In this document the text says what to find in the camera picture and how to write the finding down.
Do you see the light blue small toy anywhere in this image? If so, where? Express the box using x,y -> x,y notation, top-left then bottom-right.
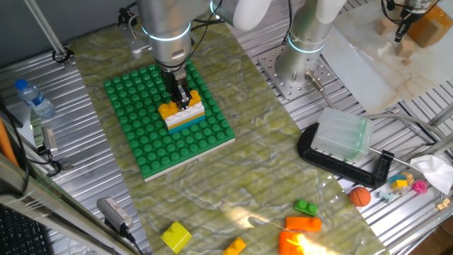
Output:
377,190 -> 394,205

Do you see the orange chunky block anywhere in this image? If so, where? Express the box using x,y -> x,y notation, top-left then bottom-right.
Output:
277,230 -> 306,255

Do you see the green marble pattern mat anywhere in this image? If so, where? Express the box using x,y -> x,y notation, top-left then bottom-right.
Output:
69,21 -> 390,255

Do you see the white crumpled tissue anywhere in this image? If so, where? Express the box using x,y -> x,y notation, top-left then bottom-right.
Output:
409,154 -> 453,195

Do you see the green two-stud block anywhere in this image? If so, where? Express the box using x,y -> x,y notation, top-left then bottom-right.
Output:
294,198 -> 319,217

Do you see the orange long flat block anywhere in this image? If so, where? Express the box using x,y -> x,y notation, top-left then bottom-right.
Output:
285,215 -> 323,233

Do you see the white four-stud block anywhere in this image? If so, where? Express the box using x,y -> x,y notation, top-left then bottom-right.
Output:
164,102 -> 206,130

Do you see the black looped cable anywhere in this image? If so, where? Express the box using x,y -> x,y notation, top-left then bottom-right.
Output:
380,0 -> 408,26

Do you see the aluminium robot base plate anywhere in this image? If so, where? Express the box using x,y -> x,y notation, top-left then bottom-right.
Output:
257,44 -> 337,101

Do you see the cardboard box with tape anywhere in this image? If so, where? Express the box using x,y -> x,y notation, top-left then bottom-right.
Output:
406,5 -> 453,49

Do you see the orange tube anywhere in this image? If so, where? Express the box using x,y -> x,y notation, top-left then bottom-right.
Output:
0,118 -> 18,167

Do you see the mini orange basketball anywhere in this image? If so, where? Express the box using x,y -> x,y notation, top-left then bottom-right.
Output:
349,186 -> 372,208

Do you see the pink small toy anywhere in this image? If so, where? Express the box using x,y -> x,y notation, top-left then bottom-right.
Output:
412,179 -> 429,195

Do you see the teal four-stud block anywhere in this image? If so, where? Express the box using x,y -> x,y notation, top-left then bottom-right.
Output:
168,119 -> 207,136

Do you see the green studded baseplate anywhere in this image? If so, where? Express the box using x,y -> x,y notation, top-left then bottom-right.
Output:
103,60 -> 236,183

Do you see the black keyboard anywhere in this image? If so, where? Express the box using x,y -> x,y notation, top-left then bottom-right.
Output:
0,205 -> 54,255

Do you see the grey ribbed camera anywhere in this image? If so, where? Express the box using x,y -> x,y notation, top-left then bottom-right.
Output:
96,196 -> 136,234

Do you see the translucent plastic box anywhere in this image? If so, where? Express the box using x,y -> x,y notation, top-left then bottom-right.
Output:
310,107 -> 375,164

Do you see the yellow-orange four-stud block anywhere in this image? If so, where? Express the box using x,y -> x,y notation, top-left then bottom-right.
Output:
166,115 -> 207,133
158,90 -> 202,120

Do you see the black background gripper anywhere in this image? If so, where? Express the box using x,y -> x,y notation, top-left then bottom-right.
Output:
394,11 -> 424,43

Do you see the grey base cable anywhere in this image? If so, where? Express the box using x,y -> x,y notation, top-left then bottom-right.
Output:
304,69 -> 449,142

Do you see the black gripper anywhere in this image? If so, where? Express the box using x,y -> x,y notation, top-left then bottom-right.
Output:
161,69 -> 192,111

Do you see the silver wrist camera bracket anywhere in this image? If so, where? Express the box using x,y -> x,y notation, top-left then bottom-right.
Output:
117,8 -> 152,60

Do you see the clear water bottle blue cap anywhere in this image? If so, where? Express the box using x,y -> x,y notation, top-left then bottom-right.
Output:
14,78 -> 57,120

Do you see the white small lump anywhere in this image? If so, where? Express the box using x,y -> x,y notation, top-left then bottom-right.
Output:
377,42 -> 393,57

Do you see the black C-clamp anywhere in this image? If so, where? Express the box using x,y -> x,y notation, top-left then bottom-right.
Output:
297,122 -> 422,188

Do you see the metal stand pole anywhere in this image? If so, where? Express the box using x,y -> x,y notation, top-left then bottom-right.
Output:
23,0 -> 75,67

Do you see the lime yellow square block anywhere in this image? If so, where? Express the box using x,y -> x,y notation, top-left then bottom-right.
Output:
161,221 -> 193,254

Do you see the white marble board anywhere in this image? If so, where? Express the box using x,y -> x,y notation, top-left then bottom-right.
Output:
320,0 -> 453,115

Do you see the yellow-orange two-stud block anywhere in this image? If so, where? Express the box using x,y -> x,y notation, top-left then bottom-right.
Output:
222,236 -> 248,255

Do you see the grey metal frame bar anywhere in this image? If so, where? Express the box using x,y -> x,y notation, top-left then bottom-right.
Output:
0,152 -> 142,255

